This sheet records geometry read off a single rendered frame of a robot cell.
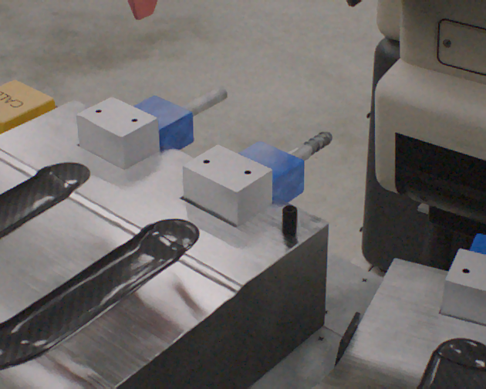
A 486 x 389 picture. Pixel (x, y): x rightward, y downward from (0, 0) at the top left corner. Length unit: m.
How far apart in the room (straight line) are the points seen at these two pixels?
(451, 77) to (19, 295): 0.56
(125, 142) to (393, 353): 0.24
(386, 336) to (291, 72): 2.20
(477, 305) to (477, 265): 0.03
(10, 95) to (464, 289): 0.49
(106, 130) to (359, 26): 2.41
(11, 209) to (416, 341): 0.29
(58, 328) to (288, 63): 2.29
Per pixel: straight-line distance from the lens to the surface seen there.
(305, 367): 0.67
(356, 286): 0.74
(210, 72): 2.79
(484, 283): 0.63
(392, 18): 1.34
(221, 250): 0.62
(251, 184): 0.64
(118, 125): 0.71
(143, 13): 0.66
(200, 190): 0.66
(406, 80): 1.02
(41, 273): 0.63
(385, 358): 0.60
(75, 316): 0.60
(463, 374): 0.61
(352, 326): 0.61
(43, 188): 0.71
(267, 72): 2.79
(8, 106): 0.92
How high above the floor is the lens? 1.27
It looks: 34 degrees down
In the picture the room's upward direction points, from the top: 1 degrees counter-clockwise
